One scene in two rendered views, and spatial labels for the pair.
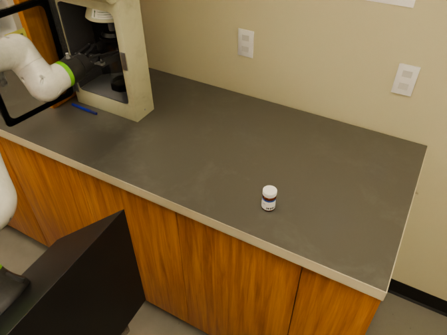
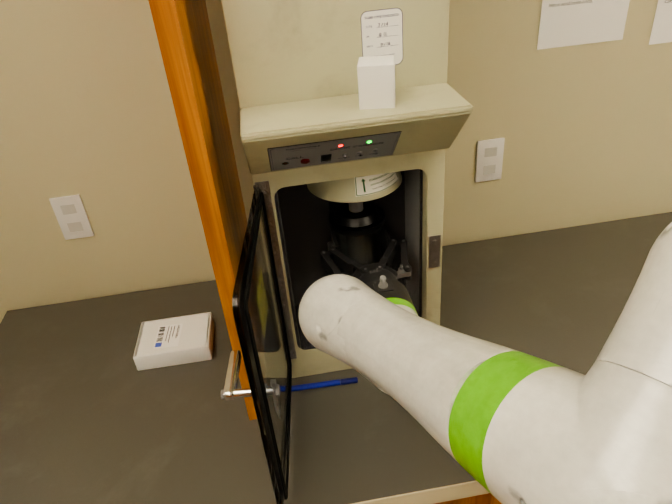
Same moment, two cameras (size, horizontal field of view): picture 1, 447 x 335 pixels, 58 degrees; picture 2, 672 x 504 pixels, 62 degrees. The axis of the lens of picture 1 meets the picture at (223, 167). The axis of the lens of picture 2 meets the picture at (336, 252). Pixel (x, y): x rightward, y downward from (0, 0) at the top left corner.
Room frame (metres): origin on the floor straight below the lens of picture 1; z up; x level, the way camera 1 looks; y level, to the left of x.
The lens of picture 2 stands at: (0.74, 0.99, 1.77)
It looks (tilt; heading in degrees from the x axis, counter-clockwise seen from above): 33 degrees down; 325
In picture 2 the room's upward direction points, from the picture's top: 5 degrees counter-clockwise
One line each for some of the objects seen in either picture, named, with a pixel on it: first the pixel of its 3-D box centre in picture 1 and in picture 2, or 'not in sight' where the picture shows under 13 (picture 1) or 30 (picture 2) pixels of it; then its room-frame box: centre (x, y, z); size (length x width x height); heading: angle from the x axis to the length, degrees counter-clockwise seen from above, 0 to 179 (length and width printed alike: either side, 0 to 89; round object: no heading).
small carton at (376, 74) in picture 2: not in sight; (377, 82); (1.34, 0.48, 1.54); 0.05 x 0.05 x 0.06; 47
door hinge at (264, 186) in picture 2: (64, 48); (277, 282); (1.48, 0.61, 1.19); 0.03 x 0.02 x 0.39; 61
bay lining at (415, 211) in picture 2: (116, 42); (346, 232); (1.52, 0.42, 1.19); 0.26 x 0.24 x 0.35; 61
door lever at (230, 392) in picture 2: not in sight; (243, 374); (1.31, 0.78, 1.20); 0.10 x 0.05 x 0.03; 144
